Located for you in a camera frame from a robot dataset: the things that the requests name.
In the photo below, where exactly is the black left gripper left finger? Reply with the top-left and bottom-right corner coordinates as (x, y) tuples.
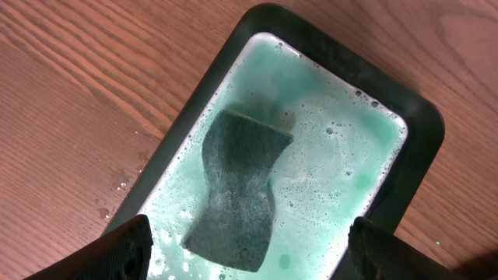
(26, 215), (153, 280)

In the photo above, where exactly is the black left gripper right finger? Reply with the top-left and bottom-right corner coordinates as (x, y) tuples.
(348, 216), (465, 280)

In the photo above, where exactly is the green scrubbing sponge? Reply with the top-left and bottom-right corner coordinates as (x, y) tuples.
(182, 110), (293, 272)

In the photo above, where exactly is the black rectangular soapy water tray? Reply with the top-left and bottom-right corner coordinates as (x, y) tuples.
(110, 3), (444, 279)

